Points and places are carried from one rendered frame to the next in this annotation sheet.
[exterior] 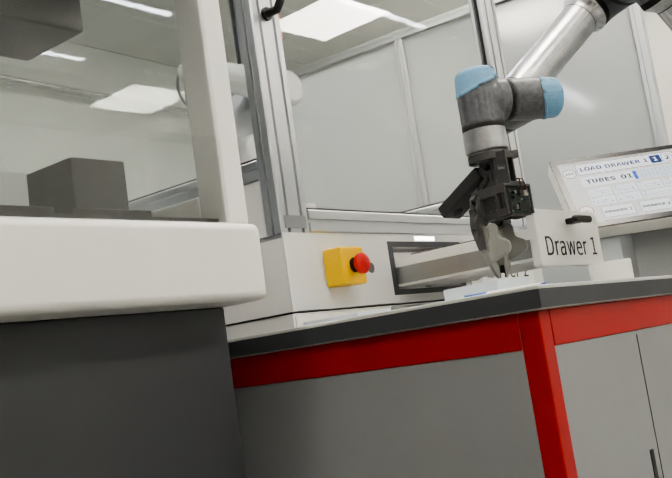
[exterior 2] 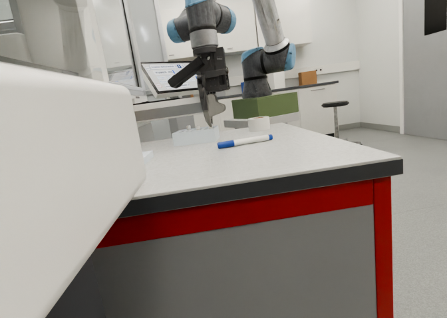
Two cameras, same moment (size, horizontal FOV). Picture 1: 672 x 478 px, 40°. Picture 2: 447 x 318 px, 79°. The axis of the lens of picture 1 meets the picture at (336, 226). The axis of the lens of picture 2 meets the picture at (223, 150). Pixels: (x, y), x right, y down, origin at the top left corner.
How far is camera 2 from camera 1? 1.02 m
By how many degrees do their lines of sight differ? 44
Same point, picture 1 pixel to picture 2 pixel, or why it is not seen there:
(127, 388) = not seen: outside the picture
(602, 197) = (163, 80)
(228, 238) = (116, 108)
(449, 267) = (149, 116)
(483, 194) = (208, 74)
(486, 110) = (211, 18)
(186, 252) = (79, 146)
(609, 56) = (145, 20)
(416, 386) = (274, 237)
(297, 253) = not seen: hidden behind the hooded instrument
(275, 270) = not seen: hidden behind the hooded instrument
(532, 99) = (227, 18)
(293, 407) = (134, 265)
